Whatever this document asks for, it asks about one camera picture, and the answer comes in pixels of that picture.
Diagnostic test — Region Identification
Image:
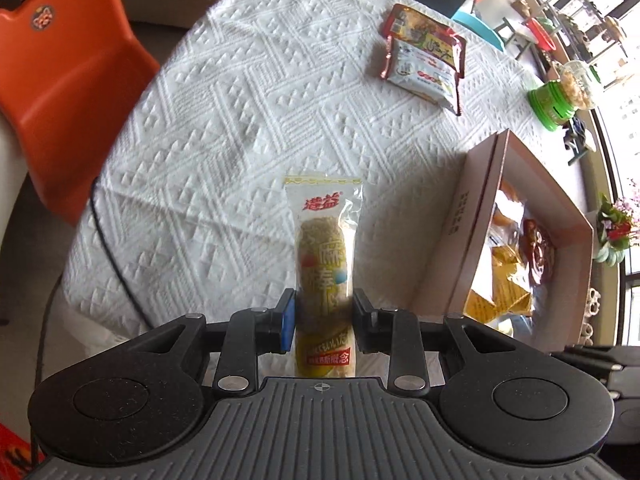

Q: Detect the long yellow cracker packet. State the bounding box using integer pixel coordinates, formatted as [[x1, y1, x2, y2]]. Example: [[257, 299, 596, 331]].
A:
[[284, 174, 363, 380]]

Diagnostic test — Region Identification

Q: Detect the potted flowering plant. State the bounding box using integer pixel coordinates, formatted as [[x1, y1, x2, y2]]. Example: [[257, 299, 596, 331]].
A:
[[595, 177, 640, 266]]

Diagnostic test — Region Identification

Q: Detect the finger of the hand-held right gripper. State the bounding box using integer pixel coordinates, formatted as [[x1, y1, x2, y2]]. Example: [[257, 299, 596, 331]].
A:
[[550, 346, 626, 376]]

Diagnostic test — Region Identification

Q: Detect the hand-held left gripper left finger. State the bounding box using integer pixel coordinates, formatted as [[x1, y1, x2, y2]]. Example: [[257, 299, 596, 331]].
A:
[[131, 288, 297, 395]]

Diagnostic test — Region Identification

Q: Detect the green candy dispenser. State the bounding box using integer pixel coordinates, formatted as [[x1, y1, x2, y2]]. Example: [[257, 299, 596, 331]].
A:
[[528, 60, 601, 133]]

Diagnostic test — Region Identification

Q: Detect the red plastic stool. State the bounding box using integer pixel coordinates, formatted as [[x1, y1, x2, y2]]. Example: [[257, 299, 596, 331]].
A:
[[525, 15, 558, 51]]

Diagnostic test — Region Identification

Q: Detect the black cable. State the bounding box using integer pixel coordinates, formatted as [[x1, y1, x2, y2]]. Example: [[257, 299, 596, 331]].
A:
[[89, 180, 151, 333]]

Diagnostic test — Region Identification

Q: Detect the teal plastic stool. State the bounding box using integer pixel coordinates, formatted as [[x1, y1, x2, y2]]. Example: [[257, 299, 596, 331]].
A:
[[451, 8, 507, 52]]

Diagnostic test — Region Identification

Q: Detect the orange plastic chair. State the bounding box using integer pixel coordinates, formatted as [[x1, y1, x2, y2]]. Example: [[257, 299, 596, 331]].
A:
[[0, 0, 161, 226]]

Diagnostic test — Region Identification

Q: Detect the small red snack packet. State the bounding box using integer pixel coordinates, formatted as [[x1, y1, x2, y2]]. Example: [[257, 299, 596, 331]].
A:
[[520, 217, 553, 286]]

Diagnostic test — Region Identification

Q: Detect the large red snack bag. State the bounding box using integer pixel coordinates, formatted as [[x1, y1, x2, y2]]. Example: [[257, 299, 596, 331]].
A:
[[378, 3, 467, 81]]

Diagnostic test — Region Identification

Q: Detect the dark small stool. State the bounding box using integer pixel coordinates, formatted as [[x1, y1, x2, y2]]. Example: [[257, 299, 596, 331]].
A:
[[562, 120, 598, 166]]

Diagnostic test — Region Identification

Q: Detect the silver snack packet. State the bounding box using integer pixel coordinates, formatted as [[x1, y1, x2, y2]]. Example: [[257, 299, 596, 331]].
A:
[[387, 37, 461, 117]]

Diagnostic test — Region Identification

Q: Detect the red floor mat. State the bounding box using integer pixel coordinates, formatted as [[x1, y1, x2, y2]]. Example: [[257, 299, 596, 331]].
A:
[[0, 422, 46, 480]]

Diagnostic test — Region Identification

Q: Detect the pink cardboard box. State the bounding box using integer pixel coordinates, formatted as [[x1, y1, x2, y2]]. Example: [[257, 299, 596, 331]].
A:
[[415, 129, 596, 348]]

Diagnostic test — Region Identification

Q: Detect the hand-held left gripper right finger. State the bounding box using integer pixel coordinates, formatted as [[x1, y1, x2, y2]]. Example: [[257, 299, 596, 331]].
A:
[[351, 288, 506, 393]]

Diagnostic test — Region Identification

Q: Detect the yellow snack packet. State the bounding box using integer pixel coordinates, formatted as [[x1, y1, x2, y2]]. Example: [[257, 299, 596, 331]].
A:
[[465, 245, 533, 318]]

